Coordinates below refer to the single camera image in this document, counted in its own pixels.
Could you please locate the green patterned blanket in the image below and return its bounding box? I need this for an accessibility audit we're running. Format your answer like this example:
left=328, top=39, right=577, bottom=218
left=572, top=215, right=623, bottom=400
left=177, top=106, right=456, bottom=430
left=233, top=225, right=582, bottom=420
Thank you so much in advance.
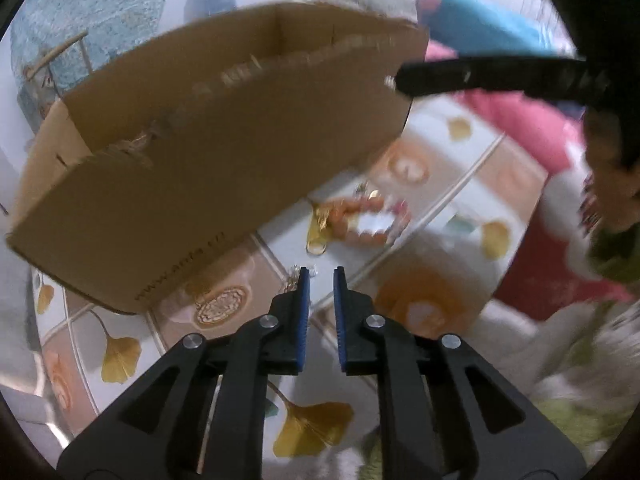
left=527, top=305, right=633, bottom=466

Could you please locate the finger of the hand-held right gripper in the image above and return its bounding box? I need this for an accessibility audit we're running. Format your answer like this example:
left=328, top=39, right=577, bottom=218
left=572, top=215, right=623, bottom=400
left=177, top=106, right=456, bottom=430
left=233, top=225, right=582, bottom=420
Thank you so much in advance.
left=386, top=56, right=610, bottom=111

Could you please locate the wooden chair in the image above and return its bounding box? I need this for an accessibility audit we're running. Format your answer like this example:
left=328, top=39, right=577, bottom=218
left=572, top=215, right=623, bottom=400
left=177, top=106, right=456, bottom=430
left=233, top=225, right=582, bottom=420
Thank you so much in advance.
left=24, top=30, right=94, bottom=92

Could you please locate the blue plush toy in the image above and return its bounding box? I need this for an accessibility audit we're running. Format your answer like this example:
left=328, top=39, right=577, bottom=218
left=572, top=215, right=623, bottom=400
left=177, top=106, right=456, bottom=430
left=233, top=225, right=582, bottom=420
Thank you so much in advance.
left=416, top=0, right=577, bottom=59

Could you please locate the white fluffy towel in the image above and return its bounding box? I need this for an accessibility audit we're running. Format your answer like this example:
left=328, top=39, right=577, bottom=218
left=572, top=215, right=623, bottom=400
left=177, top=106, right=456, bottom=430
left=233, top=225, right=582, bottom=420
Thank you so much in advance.
left=472, top=297, right=640, bottom=411

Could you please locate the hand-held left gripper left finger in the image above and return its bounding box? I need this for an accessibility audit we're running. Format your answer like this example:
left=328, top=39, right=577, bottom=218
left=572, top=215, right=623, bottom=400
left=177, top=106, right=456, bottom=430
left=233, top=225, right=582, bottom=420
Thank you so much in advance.
left=56, top=266, right=312, bottom=480

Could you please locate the gold earring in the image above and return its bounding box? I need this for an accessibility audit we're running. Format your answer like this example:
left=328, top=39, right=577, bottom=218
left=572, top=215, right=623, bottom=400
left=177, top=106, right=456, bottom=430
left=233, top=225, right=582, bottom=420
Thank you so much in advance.
left=305, top=209, right=333, bottom=257

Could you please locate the pink floral blanket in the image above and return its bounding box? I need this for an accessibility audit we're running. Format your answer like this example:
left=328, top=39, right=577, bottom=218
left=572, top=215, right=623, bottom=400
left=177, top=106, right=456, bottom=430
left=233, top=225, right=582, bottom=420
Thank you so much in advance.
left=424, top=39, right=640, bottom=322

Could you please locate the silver chain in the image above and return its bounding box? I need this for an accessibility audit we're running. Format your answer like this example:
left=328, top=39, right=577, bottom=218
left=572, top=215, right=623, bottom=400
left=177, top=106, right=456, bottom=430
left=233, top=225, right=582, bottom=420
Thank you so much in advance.
left=285, top=264, right=321, bottom=293

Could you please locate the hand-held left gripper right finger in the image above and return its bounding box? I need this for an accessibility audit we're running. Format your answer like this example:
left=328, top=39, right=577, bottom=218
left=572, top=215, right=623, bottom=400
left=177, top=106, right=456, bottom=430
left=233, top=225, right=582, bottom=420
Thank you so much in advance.
left=333, top=265, right=587, bottom=480

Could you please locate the orange pink bead bracelet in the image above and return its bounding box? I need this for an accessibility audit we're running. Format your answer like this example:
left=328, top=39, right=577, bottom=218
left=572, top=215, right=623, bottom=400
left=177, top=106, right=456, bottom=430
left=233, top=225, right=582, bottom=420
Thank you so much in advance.
left=320, top=195, right=414, bottom=247

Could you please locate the brown cardboard box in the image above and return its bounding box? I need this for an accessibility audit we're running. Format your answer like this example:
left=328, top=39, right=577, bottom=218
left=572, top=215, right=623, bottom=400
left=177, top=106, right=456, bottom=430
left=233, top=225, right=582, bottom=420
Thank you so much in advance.
left=6, top=1, right=431, bottom=317

